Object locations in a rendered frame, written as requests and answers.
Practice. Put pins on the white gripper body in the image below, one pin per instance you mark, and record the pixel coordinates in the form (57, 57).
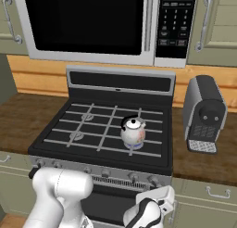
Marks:
(160, 194)

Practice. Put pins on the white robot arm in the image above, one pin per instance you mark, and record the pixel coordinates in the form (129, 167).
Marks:
(58, 191)

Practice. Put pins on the silver stove knob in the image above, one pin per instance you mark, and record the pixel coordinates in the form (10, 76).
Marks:
(153, 179)
(106, 172)
(134, 177)
(56, 164)
(87, 169)
(40, 162)

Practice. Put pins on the black and silver stove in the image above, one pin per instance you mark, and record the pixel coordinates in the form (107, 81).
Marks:
(102, 136)

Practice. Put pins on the green drawer front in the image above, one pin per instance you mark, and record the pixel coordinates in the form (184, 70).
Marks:
(15, 167)
(197, 191)

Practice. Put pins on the green base cupboard door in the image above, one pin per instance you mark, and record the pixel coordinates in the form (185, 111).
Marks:
(203, 216)
(14, 194)

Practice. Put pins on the black oven door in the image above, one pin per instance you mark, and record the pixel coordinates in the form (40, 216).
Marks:
(108, 207)

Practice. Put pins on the white floral kettle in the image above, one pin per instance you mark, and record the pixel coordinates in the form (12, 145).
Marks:
(132, 134)

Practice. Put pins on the grey and black coffee machine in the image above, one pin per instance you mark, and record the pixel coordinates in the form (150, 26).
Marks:
(204, 114)

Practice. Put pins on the silver and black microwave oven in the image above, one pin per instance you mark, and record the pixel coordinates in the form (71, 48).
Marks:
(102, 24)

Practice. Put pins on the green wall cupboard door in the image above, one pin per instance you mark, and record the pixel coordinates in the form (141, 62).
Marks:
(220, 27)
(7, 46)

